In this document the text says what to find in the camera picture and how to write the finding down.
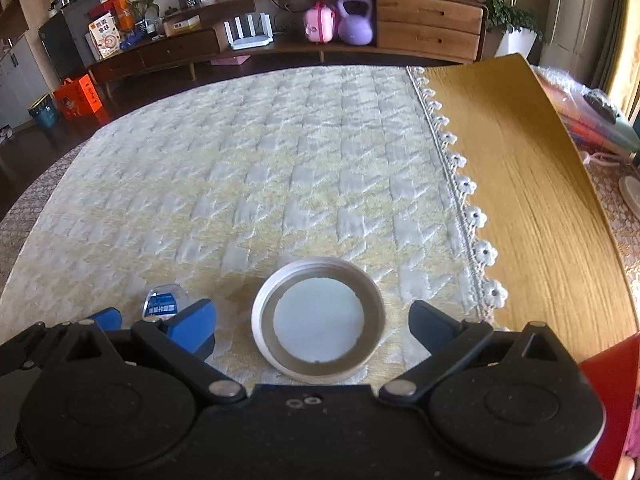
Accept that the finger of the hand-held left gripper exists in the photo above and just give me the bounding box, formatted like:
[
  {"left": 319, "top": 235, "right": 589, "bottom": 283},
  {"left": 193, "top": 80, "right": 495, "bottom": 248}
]
[
  {"left": 47, "top": 307, "right": 123, "bottom": 347},
  {"left": 0, "top": 325, "right": 49, "bottom": 377}
]

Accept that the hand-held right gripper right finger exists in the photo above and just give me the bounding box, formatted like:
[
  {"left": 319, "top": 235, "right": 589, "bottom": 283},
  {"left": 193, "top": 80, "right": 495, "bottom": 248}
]
[{"left": 378, "top": 301, "right": 577, "bottom": 405}]

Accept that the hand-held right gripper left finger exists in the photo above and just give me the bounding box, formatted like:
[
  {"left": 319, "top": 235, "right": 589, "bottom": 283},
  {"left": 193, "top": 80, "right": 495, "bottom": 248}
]
[{"left": 50, "top": 299, "right": 247, "bottom": 405}]

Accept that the black egg-shaped capsule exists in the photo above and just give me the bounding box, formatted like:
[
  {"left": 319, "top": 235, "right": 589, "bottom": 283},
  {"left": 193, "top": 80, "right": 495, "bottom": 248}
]
[{"left": 141, "top": 283, "right": 201, "bottom": 322}]

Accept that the metal jar lid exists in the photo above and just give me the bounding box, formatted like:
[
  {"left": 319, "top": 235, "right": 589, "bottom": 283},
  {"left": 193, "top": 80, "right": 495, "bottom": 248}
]
[{"left": 251, "top": 256, "right": 386, "bottom": 385}]

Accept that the red tin box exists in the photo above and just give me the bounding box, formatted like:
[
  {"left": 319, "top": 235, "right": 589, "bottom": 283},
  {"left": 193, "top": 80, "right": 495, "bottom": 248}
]
[{"left": 579, "top": 346, "right": 640, "bottom": 480}]

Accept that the yellow placemat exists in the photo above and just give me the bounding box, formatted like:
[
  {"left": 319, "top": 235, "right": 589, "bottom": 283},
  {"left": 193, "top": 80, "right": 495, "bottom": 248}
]
[{"left": 409, "top": 52, "right": 640, "bottom": 364}]

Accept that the quilted cream table mat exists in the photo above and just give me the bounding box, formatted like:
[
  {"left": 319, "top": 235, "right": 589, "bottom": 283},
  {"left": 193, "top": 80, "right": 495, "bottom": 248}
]
[{"left": 0, "top": 65, "right": 509, "bottom": 387}]

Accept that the teal bucket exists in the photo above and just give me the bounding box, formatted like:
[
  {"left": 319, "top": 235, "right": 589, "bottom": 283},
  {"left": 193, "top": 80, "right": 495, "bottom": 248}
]
[{"left": 27, "top": 94, "right": 64, "bottom": 129}]

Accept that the orange gift bag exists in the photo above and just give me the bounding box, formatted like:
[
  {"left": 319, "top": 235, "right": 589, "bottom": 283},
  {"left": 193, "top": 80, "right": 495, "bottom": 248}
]
[{"left": 53, "top": 74, "right": 104, "bottom": 120}]

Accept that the stack of books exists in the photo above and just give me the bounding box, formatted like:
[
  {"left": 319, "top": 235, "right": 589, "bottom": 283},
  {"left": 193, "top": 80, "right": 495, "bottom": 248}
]
[{"left": 531, "top": 65, "right": 640, "bottom": 159}]

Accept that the black cabinet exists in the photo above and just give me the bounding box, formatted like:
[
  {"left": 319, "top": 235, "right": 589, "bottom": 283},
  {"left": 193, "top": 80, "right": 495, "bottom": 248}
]
[{"left": 39, "top": 0, "right": 104, "bottom": 84}]

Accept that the dark grey pouch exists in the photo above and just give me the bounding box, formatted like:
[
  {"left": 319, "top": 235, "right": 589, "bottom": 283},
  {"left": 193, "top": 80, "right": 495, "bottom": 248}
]
[{"left": 583, "top": 88, "right": 621, "bottom": 121}]

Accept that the white snack box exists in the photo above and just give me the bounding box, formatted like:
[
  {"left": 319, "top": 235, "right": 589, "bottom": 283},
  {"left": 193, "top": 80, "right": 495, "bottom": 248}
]
[{"left": 89, "top": 11, "right": 122, "bottom": 60}]

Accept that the white router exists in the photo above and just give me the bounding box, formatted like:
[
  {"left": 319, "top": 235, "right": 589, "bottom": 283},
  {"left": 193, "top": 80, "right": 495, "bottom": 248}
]
[{"left": 222, "top": 14, "right": 275, "bottom": 51}]

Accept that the wooden TV cabinet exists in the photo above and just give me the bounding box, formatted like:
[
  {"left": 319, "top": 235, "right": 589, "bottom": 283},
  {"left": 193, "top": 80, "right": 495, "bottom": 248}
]
[{"left": 86, "top": 0, "right": 489, "bottom": 87}]

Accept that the yellow flat box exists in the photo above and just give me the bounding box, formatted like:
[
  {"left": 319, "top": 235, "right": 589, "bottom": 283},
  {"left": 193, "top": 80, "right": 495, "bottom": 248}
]
[{"left": 162, "top": 14, "right": 203, "bottom": 37}]

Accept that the orange package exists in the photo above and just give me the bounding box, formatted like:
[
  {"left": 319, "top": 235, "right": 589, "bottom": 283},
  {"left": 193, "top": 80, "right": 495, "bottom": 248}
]
[{"left": 97, "top": 0, "right": 136, "bottom": 31}]

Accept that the small leafy plant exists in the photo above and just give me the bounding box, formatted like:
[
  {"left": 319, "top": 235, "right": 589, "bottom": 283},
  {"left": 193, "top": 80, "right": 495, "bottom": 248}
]
[{"left": 127, "top": 0, "right": 161, "bottom": 34}]

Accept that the purple kettlebell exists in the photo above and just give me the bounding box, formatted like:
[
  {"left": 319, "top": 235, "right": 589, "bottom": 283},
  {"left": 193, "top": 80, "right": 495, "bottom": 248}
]
[{"left": 336, "top": 0, "right": 375, "bottom": 45}]

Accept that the pink toy case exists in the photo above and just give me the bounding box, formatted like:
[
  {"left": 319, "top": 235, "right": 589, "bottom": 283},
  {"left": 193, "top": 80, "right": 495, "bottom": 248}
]
[{"left": 304, "top": 1, "right": 337, "bottom": 44}]

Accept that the yellow curtain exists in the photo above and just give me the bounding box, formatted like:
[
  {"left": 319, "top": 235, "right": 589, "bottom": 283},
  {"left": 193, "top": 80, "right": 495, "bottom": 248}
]
[{"left": 594, "top": 0, "right": 640, "bottom": 127}]

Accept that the tall potted plant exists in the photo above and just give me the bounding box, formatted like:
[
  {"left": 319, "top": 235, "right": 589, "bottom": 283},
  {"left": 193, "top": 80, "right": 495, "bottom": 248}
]
[{"left": 459, "top": 0, "right": 546, "bottom": 59}]

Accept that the standing air conditioner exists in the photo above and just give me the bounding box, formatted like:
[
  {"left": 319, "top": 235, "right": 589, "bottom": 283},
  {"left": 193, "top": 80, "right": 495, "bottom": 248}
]
[{"left": 542, "top": 0, "right": 601, "bottom": 61}]

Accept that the pink cord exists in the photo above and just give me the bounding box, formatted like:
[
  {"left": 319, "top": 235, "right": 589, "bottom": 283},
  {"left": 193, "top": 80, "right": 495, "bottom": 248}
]
[{"left": 582, "top": 152, "right": 636, "bottom": 167}]

